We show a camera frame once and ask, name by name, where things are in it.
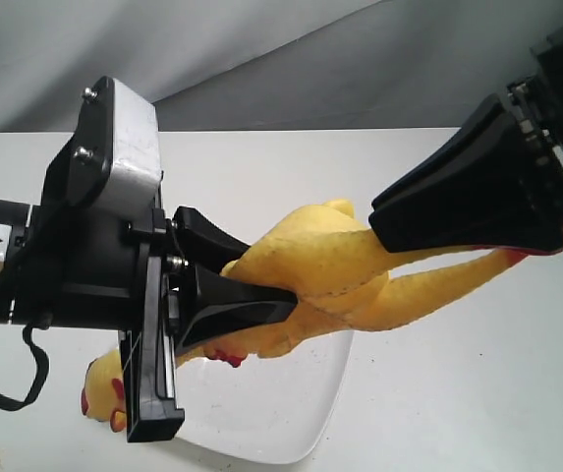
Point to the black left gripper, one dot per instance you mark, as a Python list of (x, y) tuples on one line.
[(97, 271)]

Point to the yellow rubber chicken toy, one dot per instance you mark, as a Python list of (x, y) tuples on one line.
[(342, 277)]

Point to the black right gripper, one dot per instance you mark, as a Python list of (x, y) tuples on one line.
[(490, 185)]

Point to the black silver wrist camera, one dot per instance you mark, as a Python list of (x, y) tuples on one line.
[(112, 160)]

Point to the grey backdrop cloth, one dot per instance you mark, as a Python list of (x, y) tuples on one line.
[(267, 65)]

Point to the white square plate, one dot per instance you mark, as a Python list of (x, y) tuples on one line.
[(269, 411)]

